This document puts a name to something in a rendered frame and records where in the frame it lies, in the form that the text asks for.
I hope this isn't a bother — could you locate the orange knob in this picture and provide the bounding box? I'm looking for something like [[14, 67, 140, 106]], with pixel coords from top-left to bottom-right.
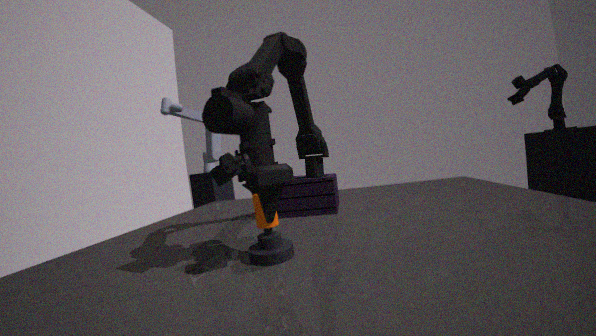
[[252, 194, 279, 228]]

